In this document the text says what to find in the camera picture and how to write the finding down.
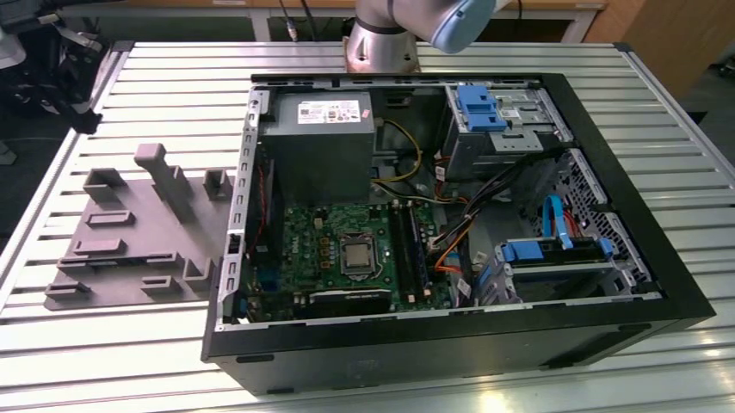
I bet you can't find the thin red wire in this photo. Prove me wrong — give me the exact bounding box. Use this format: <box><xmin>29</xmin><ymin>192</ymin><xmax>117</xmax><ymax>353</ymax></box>
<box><xmin>255</xmin><ymin>162</ymin><xmax>272</xmax><ymax>242</ymax></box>

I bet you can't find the black RAM slot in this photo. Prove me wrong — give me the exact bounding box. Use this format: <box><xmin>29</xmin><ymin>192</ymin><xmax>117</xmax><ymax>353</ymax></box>
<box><xmin>389</xmin><ymin>198</ymin><xmax>416</xmax><ymax>303</ymax></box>

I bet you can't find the grey power supply unit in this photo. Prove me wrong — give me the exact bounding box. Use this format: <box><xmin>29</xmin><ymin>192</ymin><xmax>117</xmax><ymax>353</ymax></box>
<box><xmin>260</xmin><ymin>90</ymin><xmax>377</xmax><ymax>206</ymax></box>

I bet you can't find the black cable with silver plug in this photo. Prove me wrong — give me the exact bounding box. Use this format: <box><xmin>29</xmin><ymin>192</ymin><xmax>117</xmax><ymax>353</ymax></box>
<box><xmin>277</xmin><ymin>0</ymin><xmax>300</xmax><ymax>43</ymax></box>

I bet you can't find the metal drive cage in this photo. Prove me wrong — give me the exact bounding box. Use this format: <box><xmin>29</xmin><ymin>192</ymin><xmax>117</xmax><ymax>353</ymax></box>
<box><xmin>441</xmin><ymin>81</ymin><xmax>575</xmax><ymax>182</ymax></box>

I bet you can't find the orange wire bundle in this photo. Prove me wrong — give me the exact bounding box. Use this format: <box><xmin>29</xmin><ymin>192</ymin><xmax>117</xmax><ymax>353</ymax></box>
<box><xmin>433</xmin><ymin>244</ymin><xmax>464</xmax><ymax>274</ymax></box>

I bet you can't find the grey parts rack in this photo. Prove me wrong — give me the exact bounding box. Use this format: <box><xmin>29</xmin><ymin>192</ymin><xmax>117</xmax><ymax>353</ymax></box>
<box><xmin>42</xmin><ymin>142</ymin><xmax>237</xmax><ymax>311</ymax></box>

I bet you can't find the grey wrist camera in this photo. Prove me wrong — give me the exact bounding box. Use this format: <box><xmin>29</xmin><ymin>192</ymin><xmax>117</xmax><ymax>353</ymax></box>
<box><xmin>0</xmin><ymin>32</ymin><xmax>29</xmax><ymax>71</ymax></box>

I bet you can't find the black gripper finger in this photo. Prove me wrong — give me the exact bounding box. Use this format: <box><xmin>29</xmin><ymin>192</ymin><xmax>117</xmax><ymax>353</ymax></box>
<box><xmin>56</xmin><ymin>26</ymin><xmax>108</xmax><ymax>135</ymax></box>

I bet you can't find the blue flat wire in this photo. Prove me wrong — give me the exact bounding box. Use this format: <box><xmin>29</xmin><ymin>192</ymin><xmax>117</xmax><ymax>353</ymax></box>
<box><xmin>541</xmin><ymin>194</ymin><xmax>576</xmax><ymax>250</ymax></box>

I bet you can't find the black graphics card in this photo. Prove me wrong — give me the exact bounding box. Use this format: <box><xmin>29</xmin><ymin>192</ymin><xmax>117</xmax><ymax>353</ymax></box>
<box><xmin>293</xmin><ymin>287</ymin><xmax>392</xmax><ymax>320</ymax></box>

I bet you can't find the metal disk bay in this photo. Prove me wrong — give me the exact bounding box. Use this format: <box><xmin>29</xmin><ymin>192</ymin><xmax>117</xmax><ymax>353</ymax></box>
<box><xmin>492</xmin><ymin>257</ymin><xmax>632</xmax><ymax>302</ymax></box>

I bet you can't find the hard disk in blue carrier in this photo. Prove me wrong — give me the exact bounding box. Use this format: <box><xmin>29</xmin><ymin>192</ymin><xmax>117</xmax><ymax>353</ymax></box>
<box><xmin>496</xmin><ymin>238</ymin><xmax>615</xmax><ymax>266</ymax></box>

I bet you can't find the silver CPU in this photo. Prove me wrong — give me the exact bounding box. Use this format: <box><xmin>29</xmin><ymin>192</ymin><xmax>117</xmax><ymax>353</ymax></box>
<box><xmin>343</xmin><ymin>245</ymin><xmax>375</xmax><ymax>267</ymax></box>

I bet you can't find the blue plastic drive bracket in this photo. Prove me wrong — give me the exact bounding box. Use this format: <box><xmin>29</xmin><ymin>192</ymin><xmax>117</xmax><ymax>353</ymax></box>
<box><xmin>456</xmin><ymin>84</ymin><xmax>509</xmax><ymax>133</ymax></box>

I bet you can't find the blue expansion slot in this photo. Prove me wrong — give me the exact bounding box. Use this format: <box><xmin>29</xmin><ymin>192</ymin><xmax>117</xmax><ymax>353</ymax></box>
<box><xmin>256</xmin><ymin>267</ymin><xmax>277</xmax><ymax>296</ymax></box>

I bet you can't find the yellow wire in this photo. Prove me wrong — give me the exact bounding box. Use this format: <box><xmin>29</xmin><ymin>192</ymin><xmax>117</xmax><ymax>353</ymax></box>
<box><xmin>369</xmin><ymin>119</ymin><xmax>467</xmax><ymax>204</ymax></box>

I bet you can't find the black white wire bundle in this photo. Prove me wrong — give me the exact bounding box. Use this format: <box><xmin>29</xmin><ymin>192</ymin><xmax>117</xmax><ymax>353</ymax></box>
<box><xmin>427</xmin><ymin>214</ymin><xmax>481</xmax><ymax>250</ymax></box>

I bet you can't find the black flat cable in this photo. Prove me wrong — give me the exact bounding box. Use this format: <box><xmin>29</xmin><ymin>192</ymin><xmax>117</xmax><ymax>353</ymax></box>
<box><xmin>459</xmin><ymin>145</ymin><xmax>567</xmax><ymax>225</ymax></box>

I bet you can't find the black PC case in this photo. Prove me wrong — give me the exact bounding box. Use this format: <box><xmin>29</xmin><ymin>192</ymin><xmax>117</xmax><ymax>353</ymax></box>
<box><xmin>199</xmin><ymin>71</ymin><xmax>717</xmax><ymax>396</ymax></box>

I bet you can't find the brown wooden cabinet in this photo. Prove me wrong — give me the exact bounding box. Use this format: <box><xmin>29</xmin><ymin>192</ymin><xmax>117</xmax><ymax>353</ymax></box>
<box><xmin>581</xmin><ymin>0</ymin><xmax>735</xmax><ymax>101</ymax></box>

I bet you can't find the green motherboard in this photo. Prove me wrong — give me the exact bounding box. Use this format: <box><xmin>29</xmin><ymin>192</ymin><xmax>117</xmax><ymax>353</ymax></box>
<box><xmin>240</xmin><ymin>200</ymin><xmax>460</xmax><ymax>322</ymax></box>

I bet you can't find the metal socket cover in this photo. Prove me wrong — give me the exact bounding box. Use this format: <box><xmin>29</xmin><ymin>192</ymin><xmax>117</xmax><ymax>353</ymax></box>
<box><xmin>337</xmin><ymin>231</ymin><xmax>380</xmax><ymax>280</ymax></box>

